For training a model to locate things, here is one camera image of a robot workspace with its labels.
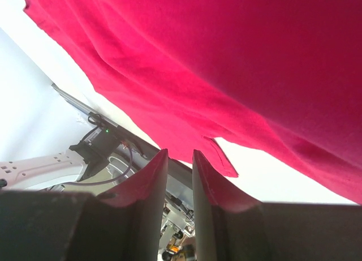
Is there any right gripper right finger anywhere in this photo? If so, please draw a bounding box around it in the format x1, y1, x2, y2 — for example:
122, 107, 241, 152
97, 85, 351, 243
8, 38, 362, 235
192, 150, 361, 261

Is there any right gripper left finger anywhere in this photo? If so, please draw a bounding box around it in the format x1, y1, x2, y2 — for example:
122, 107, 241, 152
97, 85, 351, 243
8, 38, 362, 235
1, 164, 167, 260

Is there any magenta t shirt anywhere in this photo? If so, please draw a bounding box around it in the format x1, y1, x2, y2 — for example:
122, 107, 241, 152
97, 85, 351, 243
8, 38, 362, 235
24, 0, 361, 203

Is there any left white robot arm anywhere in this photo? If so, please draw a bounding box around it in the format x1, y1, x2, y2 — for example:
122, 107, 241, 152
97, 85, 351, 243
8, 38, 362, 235
1, 125, 122, 190

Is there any aluminium front rail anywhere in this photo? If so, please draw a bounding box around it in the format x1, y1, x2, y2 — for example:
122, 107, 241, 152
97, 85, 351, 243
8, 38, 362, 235
51, 83, 118, 127

